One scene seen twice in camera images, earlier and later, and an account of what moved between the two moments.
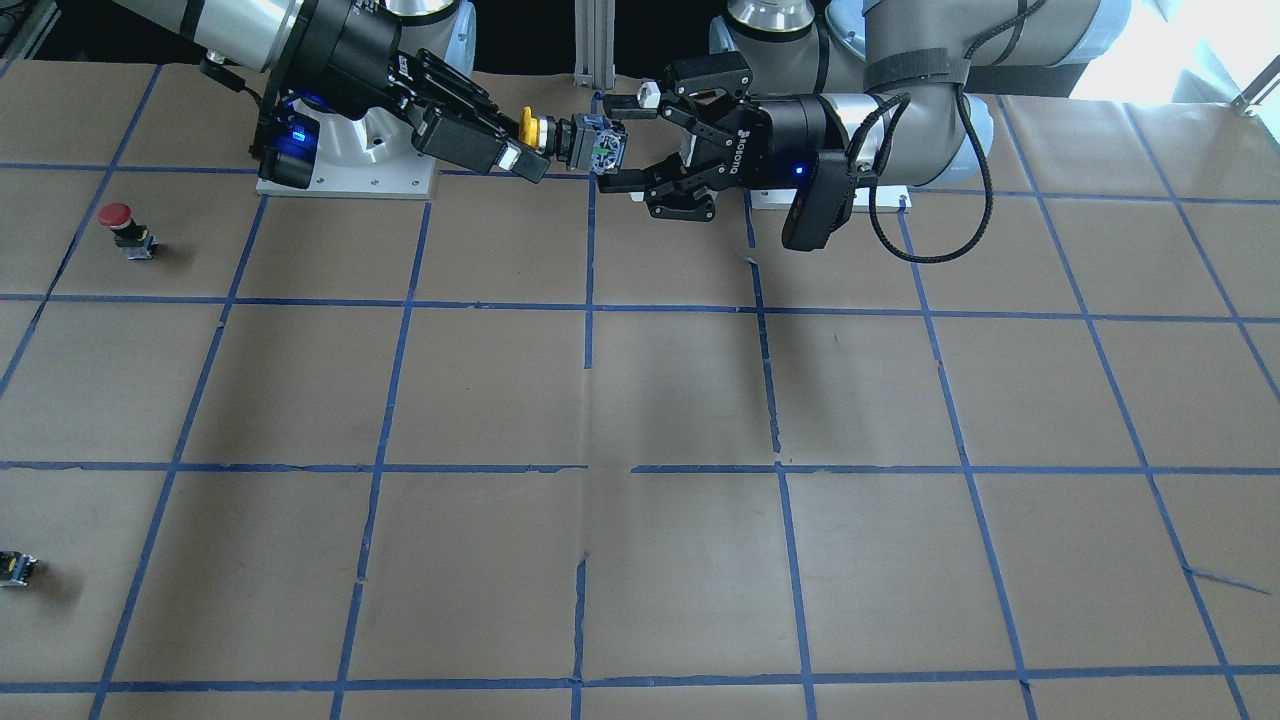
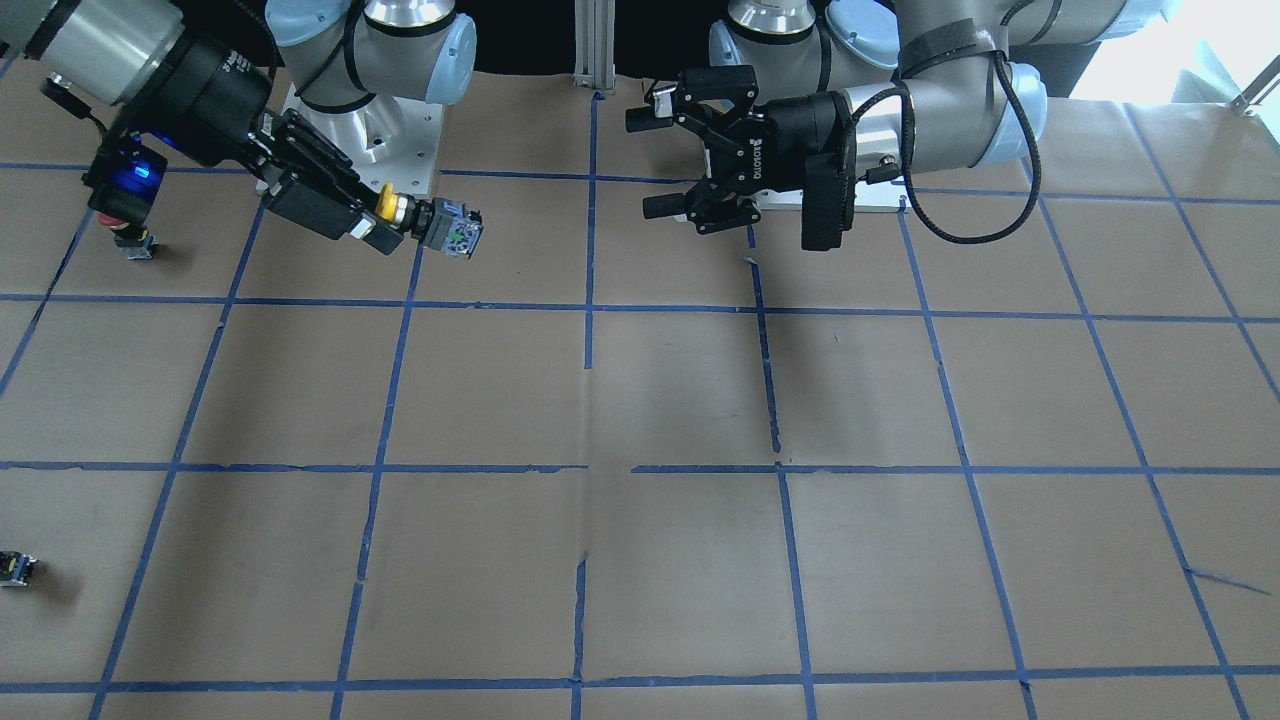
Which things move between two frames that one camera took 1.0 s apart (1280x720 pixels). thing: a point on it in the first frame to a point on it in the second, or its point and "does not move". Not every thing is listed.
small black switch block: (16, 568) does not move
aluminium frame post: (594, 42) does not move
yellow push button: (586, 141) to (440, 223)
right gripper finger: (477, 148) to (329, 216)
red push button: (132, 239) does not move
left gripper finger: (671, 188) to (707, 204)
